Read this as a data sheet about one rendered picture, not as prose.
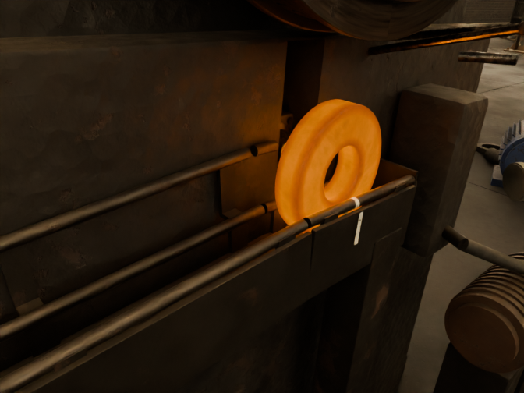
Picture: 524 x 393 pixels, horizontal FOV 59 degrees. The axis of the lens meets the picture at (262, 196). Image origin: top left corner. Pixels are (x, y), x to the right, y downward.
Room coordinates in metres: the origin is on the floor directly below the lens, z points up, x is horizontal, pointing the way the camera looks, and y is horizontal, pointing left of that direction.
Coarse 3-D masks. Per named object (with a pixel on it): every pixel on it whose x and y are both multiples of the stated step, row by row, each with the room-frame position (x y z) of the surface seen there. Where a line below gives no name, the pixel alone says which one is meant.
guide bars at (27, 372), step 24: (384, 192) 0.49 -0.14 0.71; (312, 216) 0.41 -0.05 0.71; (336, 216) 0.43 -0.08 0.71; (264, 240) 0.36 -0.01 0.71; (288, 240) 0.38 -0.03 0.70; (216, 264) 0.33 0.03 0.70; (240, 264) 0.34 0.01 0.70; (192, 288) 0.30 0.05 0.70; (144, 312) 0.27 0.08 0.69; (96, 336) 0.25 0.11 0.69; (48, 360) 0.23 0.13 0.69; (72, 360) 0.23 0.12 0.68; (0, 384) 0.21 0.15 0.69; (24, 384) 0.21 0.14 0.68
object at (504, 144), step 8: (512, 128) 2.38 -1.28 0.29; (520, 128) 2.33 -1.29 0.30; (504, 136) 2.40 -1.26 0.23; (512, 136) 2.30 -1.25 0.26; (520, 136) 2.18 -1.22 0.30; (504, 144) 2.34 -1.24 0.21; (512, 144) 2.16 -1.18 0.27; (520, 144) 2.12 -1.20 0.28; (504, 152) 2.17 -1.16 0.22; (512, 152) 2.13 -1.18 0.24; (520, 152) 2.12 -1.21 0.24; (504, 160) 2.16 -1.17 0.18; (512, 160) 2.13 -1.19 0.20; (520, 160) 2.12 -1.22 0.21; (496, 168) 2.42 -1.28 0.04; (504, 168) 2.16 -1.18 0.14; (496, 176) 2.30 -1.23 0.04; (496, 184) 2.26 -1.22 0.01
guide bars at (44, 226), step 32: (224, 160) 0.43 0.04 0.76; (128, 192) 0.36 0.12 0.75; (160, 192) 0.38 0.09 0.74; (224, 192) 0.43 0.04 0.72; (64, 224) 0.32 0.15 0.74; (224, 224) 0.41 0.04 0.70; (0, 256) 0.29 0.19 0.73; (160, 256) 0.35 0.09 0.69; (32, 288) 0.30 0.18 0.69; (96, 288) 0.31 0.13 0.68; (32, 320) 0.27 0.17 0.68; (32, 352) 0.28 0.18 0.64
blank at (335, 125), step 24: (312, 120) 0.45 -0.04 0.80; (336, 120) 0.45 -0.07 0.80; (360, 120) 0.48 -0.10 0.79; (288, 144) 0.44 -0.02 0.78; (312, 144) 0.43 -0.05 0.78; (336, 144) 0.46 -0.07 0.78; (360, 144) 0.49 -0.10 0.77; (288, 168) 0.43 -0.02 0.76; (312, 168) 0.43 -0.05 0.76; (336, 168) 0.52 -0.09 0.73; (360, 168) 0.50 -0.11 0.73; (288, 192) 0.42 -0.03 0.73; (312, 192) 0.43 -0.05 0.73; (336, 192) 0.49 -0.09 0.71; (360, 192) 0.50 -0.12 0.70; (288, 216) 0.43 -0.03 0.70
